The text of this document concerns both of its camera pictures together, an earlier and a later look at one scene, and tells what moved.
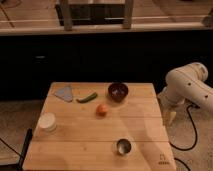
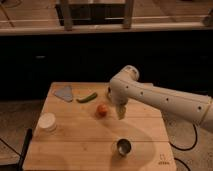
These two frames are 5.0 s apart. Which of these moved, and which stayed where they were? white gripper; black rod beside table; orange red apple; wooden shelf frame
Moved: white gripper
Stayed: wooden shelf frame; black rod beside table; orange red apple
